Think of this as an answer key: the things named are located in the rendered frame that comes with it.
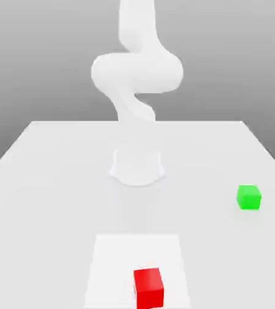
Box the small green cube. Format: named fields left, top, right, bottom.
left=236, top=184, right=263, bottom=211

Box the small red cube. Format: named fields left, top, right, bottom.
left=132, top=267, right=165, bottom=309

